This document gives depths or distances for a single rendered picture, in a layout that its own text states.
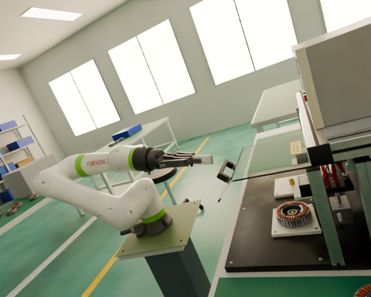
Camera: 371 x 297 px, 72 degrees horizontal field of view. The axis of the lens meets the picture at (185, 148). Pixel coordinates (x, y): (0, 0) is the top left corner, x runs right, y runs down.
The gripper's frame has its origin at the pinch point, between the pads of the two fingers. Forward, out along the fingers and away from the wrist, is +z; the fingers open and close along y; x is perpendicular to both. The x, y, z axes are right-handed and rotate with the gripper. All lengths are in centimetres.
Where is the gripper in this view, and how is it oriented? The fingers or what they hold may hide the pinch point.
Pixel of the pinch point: (202, 159)
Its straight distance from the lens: 86.8
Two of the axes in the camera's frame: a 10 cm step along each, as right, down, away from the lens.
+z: 9.0, -0.1, -4.4
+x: -1.5, -9.5, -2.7
